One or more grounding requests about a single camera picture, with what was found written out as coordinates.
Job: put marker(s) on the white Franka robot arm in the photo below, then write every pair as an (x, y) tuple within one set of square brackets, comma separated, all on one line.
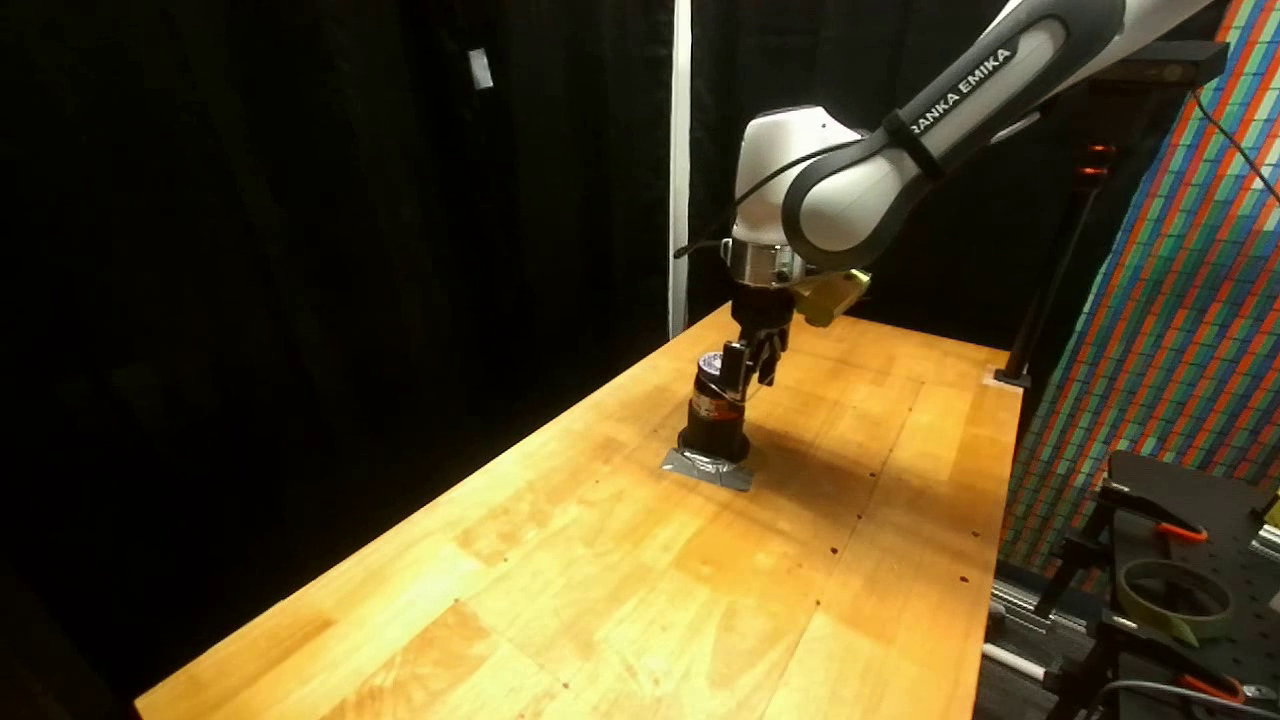
[(904, 135)]

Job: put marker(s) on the black side platform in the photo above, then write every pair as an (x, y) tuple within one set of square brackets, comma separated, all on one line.
[(1203, 496)]

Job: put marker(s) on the beige tape roll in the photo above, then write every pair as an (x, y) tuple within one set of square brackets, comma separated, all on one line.
[(1172, 599)]

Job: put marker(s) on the black curtain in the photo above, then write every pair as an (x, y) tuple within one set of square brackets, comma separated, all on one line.
[(334, 264)]

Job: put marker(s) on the black camera stand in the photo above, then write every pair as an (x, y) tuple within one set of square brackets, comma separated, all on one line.
[(1062, 264)]

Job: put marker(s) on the white vertical pole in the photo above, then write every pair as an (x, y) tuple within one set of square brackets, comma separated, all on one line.
[(681, 144)]

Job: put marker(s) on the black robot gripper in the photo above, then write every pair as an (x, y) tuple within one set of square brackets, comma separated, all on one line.
[(762, 309)]

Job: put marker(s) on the colourful patterned board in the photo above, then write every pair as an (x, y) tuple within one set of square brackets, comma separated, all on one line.
[(1184, 335)]

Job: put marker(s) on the small white tag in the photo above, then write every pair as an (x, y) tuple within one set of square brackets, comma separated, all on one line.
[(480, 66)]

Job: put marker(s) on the yellowish wrist camera box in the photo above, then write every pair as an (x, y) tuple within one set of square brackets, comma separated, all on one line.
[(833, 293)]

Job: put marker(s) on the dark upside-down cup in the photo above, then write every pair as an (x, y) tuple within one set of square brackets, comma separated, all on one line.
[(712, 416)]

